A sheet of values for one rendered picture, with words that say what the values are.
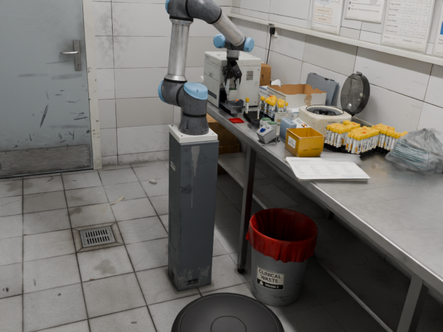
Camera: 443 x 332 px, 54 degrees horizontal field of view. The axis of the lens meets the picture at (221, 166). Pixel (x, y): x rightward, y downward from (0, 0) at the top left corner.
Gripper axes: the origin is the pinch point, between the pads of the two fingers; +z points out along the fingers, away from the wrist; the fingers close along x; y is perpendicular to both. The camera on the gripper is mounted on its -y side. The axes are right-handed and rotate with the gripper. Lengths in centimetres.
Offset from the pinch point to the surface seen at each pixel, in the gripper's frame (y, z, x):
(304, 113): -42.0, 2.3, -23.5
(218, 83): 10.3, -2.6, 4.5
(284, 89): 3.6, 0.6, -37.9
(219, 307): -131, 35, 60
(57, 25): 135, -22, 87
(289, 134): -66, 4, -1
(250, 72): 9.8, -9.4, -16.0
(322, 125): -55, 5, -26
